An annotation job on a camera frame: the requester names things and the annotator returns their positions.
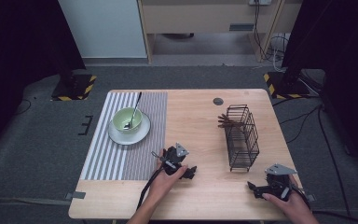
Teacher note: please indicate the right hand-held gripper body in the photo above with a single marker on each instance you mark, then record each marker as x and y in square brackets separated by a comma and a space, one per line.
[278, 182]

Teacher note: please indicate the green bowl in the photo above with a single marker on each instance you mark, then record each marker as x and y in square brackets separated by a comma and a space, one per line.
[121, 119]

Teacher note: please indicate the black yellow striped stand base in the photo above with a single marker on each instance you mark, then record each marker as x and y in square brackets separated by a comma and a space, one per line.
[74, 90]
[287, 88]

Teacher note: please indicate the grey striped placemat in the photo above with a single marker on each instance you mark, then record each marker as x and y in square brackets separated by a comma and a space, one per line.
[136, 161]

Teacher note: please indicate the grey tape piece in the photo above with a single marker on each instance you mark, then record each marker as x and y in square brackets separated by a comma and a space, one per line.
[311, 197]
[76, 195]

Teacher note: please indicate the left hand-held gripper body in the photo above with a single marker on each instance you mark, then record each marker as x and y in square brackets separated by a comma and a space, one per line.
[170, 160]

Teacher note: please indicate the light wooden desk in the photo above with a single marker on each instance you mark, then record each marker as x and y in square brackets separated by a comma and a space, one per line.
[199, 15]

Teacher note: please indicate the white plate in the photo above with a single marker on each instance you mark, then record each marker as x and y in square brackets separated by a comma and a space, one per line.
[130, 139]

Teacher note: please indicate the person's left hand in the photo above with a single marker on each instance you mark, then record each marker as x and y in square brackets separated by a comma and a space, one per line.
[163, 186]

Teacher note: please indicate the person's right hand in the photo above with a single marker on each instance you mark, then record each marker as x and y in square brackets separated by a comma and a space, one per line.
[292, 205]

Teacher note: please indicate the grey vent grille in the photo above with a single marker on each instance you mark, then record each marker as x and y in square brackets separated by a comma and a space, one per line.
[241, 27]

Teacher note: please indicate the metal spoon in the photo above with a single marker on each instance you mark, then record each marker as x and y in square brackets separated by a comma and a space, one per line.
[134, 112]

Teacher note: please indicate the black curtain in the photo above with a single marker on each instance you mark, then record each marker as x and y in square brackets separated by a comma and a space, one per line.
[338, 62]
[18, 62]

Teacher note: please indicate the grey round table grommet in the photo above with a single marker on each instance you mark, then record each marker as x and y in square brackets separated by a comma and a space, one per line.
[218, 101]

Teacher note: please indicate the dark round object under desk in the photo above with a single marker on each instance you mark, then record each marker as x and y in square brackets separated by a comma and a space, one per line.
[177, 35]

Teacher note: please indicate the white cabinet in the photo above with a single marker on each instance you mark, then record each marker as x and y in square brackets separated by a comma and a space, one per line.
[102, 28]

